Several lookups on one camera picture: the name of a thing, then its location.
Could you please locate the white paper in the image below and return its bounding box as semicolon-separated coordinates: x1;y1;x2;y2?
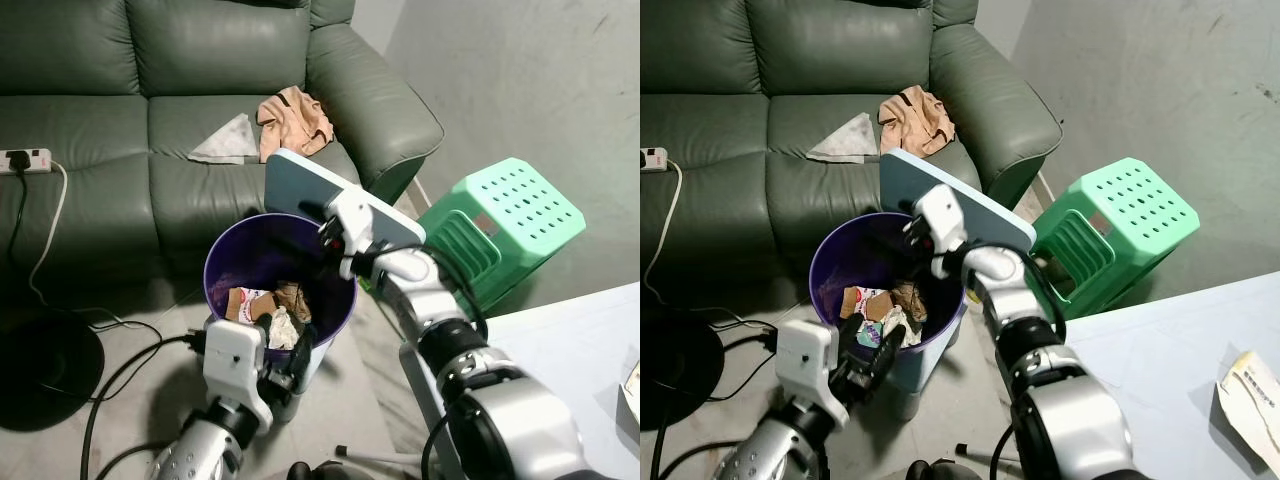
878;305;922;349
266;306;302;351

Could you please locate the light blue bin lid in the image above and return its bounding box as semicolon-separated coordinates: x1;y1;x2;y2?
264;148;427;253
880;148;1038;255

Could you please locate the purple rubbish bin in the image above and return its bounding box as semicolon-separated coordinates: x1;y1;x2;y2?
203;212;359;393
808;212;968;396

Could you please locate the white red carton box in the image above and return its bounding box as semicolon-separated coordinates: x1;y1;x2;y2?
225;287;277;324
840;286;891;322

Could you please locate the brown crumpled cardboard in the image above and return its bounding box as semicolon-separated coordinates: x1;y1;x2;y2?
890;281;930;323
275;282;314;324

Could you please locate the white triangular tissue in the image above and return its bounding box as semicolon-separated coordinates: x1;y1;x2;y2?
806;112;882;165
188;113;262;166

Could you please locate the crumpled beige cloth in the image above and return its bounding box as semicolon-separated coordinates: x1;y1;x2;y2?
257;86;337;163
878;86;957;159

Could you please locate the white floor rod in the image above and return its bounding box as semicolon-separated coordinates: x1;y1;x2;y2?
334;444;423;469
954;442;1013;467

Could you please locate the white table leg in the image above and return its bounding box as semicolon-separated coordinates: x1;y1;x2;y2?
399;343;448;443

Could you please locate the round black fan base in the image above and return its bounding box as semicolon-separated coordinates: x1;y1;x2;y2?
0;305;106;433
640;305;724;433

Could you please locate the green plastic stool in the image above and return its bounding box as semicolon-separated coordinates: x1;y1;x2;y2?
1030;157;1201;313
415;157;588;317

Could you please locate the cream paper packet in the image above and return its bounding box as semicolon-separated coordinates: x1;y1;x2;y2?
619;360;641;428
1216;350;1280;477

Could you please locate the dark green leather sofa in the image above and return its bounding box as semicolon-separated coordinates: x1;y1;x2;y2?
0;0;446;293
640;0;1064;293

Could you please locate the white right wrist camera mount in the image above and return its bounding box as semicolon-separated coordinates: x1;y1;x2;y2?
914;184;968;279
323;187;378;281

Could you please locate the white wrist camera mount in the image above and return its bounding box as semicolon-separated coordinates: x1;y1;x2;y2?
203;318;270;423
775;319;841;413
914;184;968;279
323;187;378;281

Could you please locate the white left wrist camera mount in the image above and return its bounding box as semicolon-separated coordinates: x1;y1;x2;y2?
775;319;841;413
203;318;270;423

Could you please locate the black floor cable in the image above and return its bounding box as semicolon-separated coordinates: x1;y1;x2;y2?
78;333;208;480
650;333;783;480

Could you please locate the white power cable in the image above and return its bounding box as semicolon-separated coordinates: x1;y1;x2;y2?
645;160;684;293
28;160;70;301

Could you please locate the black power strip cable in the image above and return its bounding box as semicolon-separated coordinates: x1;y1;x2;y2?
4;165;49;303

